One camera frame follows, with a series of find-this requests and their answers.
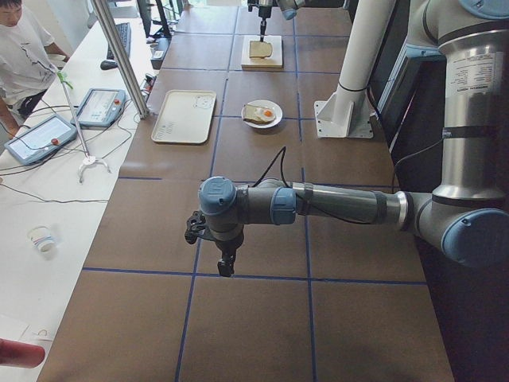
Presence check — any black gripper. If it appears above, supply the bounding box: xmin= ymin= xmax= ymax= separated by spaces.
xmin=256 ymin=0 xmax=272 ymax=42
xmin=216 ymin=232 xmax=243 ymax=278

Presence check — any bread slice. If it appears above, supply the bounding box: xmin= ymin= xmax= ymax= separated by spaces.
xmin=248 ymin=41 xmax=273 ymax=59
xmin=243 ymin=103 xmax=268 ymax=124

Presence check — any white round plate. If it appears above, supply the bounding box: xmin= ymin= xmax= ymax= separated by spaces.
xmin=241 ymin=99 xmax=282 ymax=129

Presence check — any fried egg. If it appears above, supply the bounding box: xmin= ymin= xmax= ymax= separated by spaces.
xmin=254 ymin=107 xmax=275 ymax=123

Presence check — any bamboo cutting board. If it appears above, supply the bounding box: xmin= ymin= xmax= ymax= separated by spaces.
xmin=241 ymin=35 xmax=284 ymax=70

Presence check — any cream bear tray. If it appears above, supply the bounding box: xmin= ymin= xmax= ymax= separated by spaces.
xmin=151 ymin=90 xmax=216 ymax=145

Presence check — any black keyboard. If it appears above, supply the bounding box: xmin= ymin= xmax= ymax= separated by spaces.
xmin=115 ymin=22 xmax=131 ymax=56

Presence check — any black computer mouse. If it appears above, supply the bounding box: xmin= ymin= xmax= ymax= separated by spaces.
xmin=99 ymin=60 xmax=118 ymax=71

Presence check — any reacher grabber tool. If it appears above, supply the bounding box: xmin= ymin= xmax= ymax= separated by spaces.
xmin=56 ymin=71 xmax=111 ymax=184

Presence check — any far teach pendant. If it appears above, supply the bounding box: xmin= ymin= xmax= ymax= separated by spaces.
xmin=76 ymin=88 xmax=126 ymax=130

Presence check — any teach pendant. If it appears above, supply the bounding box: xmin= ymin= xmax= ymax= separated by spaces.
xmin=76 ymin=88 xmax=126 ymax=130
xmin=4 ymin=114 xmax=77 ymax=166

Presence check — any near teach pendant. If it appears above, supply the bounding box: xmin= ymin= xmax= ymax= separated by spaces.
xmin=4 ymin=114 xmax=77 ymax=166

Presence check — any red cylinder object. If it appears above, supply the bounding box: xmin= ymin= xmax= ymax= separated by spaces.
xmin=0 ymin=339 xmax=46 ymax=368

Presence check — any person in white shirt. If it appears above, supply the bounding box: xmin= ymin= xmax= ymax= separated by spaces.
xmin=1 ymin=1 xmax=69 ymax=137

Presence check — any white camera post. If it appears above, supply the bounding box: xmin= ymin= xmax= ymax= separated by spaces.
xmin=336 ymin=0 xmax=396 ymax=94

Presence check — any white post base plate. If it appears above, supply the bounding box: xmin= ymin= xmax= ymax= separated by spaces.
xmin=313 ymin=89 xmax=374 ymax=138

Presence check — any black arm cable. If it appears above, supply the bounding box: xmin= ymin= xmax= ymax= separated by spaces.
xmin=254 ymin=146 xmax=375 ymax=224

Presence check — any aluminium frame post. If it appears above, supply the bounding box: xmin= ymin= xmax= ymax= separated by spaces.
xmin=91 ymin=0 xmax=150 ymax=119

